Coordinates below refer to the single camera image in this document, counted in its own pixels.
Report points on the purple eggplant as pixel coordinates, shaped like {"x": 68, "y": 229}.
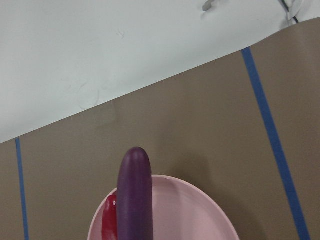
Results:
{"x": 135, "y": 197}

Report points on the grey metal tool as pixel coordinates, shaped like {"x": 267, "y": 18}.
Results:
{"x": 283, "y": 13}

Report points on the pink plate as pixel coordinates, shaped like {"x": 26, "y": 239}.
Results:
{"x": 181, "y": 211}

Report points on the red chili pepper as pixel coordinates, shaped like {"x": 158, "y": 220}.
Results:
{"x": 109, "y": 230}

